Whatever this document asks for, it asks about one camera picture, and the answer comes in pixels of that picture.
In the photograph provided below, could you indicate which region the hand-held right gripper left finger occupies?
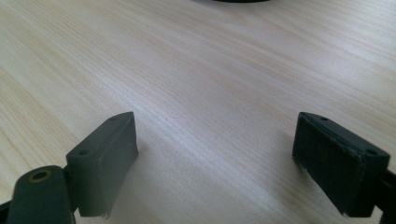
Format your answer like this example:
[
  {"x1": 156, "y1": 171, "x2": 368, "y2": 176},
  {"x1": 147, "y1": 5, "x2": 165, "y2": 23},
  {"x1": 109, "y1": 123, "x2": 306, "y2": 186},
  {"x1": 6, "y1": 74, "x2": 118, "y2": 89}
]
[{"x1": 65, "y1": 111, "x2": 139, "y2": 218}]

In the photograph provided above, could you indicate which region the dark round object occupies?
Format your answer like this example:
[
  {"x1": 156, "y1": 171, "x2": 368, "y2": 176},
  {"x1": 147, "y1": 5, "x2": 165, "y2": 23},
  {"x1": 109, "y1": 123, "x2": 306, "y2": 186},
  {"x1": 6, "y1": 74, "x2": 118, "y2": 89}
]
[{"x1": 212, "y1": 0, "x2": 271, "y2": 4}]

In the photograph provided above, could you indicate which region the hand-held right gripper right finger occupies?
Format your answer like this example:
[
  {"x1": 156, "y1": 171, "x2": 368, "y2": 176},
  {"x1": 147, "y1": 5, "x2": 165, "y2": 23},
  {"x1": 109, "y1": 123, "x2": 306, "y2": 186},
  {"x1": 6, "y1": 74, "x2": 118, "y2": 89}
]
[{"x1": 291, "y1": 111, "x2": 391, "y2": 218}]

